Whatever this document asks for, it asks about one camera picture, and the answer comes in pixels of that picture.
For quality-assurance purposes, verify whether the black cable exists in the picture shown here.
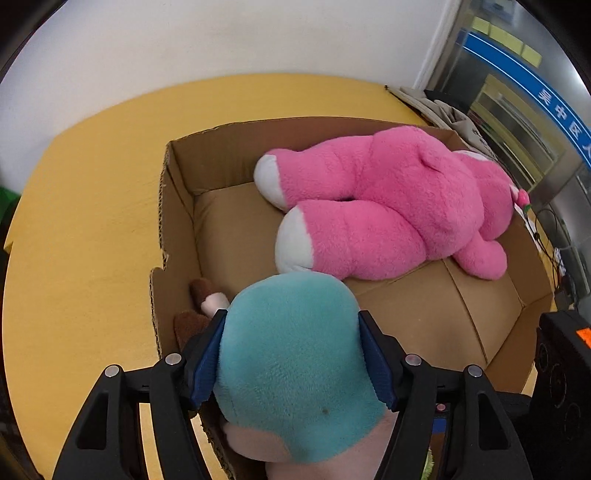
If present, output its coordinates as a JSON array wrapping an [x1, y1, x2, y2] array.
[[531, 208, 578, 296]]

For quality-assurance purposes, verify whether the grey folded cloth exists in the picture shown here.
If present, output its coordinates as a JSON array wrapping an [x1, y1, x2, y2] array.
[[388, 85, 497, 160]]

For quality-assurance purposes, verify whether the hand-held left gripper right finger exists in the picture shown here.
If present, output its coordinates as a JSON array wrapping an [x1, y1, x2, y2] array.
[[358, 310, 536, 480]]

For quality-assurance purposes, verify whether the blue window banner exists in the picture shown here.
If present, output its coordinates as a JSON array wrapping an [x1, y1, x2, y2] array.
[[462, 28, 591, 167]]

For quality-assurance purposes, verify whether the brown cardboard box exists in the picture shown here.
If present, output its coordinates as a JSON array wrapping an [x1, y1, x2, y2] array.
[[148, 116, 555, 480]]

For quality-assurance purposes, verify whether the teal pink plush doll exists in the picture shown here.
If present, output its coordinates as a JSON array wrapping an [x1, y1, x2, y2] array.
[[173, 271, 444, 480]]

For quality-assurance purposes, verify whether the pink plush bear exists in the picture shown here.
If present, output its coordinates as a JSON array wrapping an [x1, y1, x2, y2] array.
[[254, 124, 532, 281]]

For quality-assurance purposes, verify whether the glass partition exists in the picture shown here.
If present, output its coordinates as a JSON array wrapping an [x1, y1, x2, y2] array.
[[422, 0, 591, 296]]

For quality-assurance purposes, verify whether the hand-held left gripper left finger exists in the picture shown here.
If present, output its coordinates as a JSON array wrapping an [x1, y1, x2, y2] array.
[[52, 308, 229, 480]]

